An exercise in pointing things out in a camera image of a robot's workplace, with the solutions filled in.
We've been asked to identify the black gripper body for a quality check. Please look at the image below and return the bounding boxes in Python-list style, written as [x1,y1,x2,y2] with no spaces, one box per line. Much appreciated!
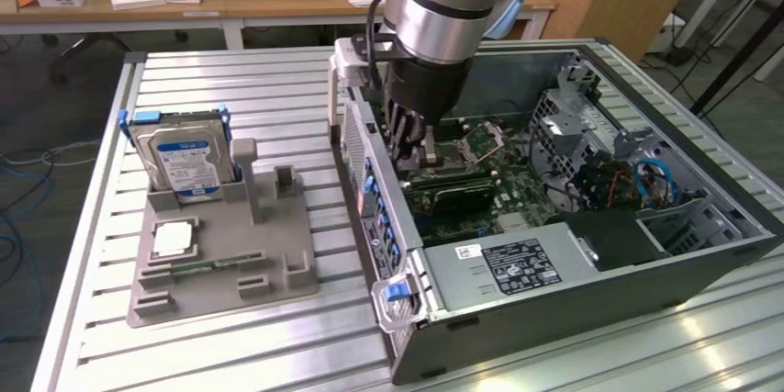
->
[382,57,473,127]

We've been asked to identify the grey parts rack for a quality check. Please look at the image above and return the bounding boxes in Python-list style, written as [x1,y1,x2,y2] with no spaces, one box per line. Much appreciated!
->
[125,137,321,330]

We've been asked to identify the white floor cable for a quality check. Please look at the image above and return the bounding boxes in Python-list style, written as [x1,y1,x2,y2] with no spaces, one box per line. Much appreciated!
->
[0,139,98,168]

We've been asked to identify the white floor box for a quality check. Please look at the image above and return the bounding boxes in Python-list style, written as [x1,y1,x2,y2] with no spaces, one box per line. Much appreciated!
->
[645,13,686,56]

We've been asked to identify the metal socket cover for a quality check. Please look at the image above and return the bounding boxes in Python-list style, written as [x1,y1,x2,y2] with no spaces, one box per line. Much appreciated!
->
[459,121,506,162]

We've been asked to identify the hard disk with blue carrier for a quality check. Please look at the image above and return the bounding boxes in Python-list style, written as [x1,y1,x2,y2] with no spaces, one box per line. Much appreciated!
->
[114,106,233,204]

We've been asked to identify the black chair base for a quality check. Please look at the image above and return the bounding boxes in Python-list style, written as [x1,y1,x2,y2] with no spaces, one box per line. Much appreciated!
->
[41,32,133,85]

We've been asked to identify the silver CPU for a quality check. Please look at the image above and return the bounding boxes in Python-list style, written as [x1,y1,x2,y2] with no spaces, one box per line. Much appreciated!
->
[150,222,195,256]

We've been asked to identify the CPU socket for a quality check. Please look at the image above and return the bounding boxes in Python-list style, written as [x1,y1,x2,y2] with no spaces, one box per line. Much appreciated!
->
[435,142,477,175]

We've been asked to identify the black expansion slot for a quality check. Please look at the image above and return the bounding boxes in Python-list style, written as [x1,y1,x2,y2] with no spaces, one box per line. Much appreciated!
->
[421,225,490,247]

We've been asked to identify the green motherboard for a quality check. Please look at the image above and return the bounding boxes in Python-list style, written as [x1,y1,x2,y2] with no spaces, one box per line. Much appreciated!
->
[369,106,555,249]

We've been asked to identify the black stand pole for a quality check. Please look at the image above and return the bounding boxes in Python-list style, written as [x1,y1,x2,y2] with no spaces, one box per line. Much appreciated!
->
[690,0,784,118]

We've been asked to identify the grey power supply unit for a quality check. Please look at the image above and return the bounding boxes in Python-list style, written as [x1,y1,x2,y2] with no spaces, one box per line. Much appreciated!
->
[421,221,598,313]

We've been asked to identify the open black PC case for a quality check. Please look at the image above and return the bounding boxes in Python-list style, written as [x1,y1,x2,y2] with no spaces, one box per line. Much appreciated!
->
[327,40,784,386]

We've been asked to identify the wooden desk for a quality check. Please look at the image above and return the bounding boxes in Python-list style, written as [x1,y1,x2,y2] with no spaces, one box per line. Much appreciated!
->
[0,0,558,51]

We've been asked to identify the red wire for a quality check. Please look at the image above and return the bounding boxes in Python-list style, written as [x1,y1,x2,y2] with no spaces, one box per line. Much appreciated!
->
[610,170,633,204]

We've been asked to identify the blue floor cable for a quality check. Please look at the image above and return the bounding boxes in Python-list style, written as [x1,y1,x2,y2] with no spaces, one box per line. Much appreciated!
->
[0,152,53,342]

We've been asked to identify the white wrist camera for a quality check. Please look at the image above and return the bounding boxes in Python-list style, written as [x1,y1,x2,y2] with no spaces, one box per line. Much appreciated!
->
[333,36,399,88]

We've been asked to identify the perforated metal disk bay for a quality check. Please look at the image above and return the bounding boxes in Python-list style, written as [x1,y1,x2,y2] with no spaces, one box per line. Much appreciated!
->
[529,86,619,186]

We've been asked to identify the blue wire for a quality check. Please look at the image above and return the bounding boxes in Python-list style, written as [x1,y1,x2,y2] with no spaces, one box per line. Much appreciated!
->
[633,158,674,203]

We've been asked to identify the graphics card with black fan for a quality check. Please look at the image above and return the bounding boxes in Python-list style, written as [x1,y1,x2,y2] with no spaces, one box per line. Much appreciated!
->
[407,180,498,219]

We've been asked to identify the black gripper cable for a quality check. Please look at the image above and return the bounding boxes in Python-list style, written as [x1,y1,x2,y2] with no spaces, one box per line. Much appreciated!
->
[365,0,409,90]

